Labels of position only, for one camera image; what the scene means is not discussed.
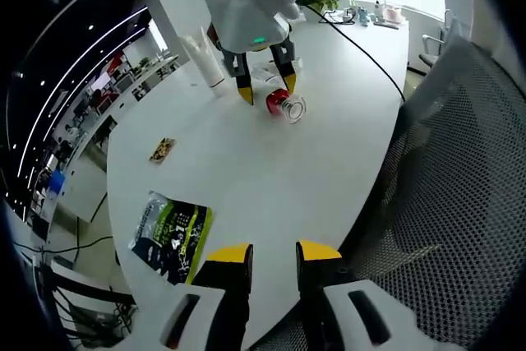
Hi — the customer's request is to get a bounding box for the green black foil packet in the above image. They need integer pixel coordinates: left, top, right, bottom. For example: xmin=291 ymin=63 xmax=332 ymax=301
xmin=127 ymin=190 xmax=215 ymax=286

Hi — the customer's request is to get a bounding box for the white office counter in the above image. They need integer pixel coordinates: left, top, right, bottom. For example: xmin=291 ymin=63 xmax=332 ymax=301
xmin=48 ymin=54 xmax=184 ymax=223

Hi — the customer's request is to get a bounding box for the blue plastic bin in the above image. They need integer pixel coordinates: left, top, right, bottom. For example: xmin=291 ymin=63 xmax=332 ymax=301
xmin=48 ymin=172 xmax=67 ymax=196

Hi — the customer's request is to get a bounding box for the small brown snack packet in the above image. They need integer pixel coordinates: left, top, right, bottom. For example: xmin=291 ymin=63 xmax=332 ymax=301
xmin=148 ymin=136 xmax=177 ymax=165

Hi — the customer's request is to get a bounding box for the grey mesh office chair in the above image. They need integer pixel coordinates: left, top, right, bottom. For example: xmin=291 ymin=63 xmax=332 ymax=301
xmin=250 ymin=34 xmax=526 ymax=351

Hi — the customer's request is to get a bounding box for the tall white skincare tube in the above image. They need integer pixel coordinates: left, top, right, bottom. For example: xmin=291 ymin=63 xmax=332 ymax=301
xmin=178 ymin=25 xmax=227 ymax=98

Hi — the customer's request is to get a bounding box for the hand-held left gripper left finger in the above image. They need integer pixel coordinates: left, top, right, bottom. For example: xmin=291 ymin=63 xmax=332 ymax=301
xmin=137 ymin=242 xmax=254 ymax=351

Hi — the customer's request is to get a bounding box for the white skincare bottle red collar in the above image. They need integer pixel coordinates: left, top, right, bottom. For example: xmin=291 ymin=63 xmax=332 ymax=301
xmin=251 ymin=61 xmax=309 ymax=126

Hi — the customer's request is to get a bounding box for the pink container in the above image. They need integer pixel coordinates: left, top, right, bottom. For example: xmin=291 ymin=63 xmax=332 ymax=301
xmin=381 ymin=3 xmax=403 ymax=23

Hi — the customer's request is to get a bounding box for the black tripod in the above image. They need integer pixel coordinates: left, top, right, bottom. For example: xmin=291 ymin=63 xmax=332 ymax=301
xmin=35 ymin=262 xmax=139 ymax=346

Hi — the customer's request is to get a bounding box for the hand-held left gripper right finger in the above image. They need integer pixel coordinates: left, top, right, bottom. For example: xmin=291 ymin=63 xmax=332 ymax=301
xmin=295 ymin=238 xmax=417 ymax=351

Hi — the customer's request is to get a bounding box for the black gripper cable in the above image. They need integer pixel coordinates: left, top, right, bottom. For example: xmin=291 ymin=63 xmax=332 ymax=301
xmin=298 ymin=1 xmax=408 ymax=104

